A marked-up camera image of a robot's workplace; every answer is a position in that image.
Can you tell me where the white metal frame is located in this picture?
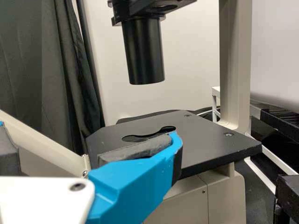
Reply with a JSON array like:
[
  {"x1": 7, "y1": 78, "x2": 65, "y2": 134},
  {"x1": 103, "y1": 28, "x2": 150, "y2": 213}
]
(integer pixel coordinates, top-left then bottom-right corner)
[{"x1": 211, "y1": 86, "x2": 299, "y2": 194}]

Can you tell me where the cream microscope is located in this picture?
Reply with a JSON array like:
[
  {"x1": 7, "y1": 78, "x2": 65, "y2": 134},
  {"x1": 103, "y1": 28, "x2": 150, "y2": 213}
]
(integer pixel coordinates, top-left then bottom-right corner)
[{"x1": 0, "y1": 0, "x2": 263, "y2": 224}]

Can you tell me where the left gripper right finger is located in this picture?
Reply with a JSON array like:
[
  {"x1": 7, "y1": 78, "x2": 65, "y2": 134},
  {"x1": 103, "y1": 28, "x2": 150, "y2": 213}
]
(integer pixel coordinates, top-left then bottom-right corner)
[{"x1": 87, "y1": 130, "x2": 184, "y2": 224}]

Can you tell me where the black platform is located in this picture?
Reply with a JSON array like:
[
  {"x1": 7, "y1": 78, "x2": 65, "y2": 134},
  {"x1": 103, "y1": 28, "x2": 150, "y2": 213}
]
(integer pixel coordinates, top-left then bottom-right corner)
[{"x1": 260, "y1": 108, "x2": 299, "y2": 224}]

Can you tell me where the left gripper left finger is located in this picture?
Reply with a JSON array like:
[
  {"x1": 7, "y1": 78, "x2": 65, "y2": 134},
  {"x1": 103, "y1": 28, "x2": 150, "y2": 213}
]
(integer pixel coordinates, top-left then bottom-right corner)
[{"x1": 0, "y1": 120, "x2": 20, "y2": 175}]

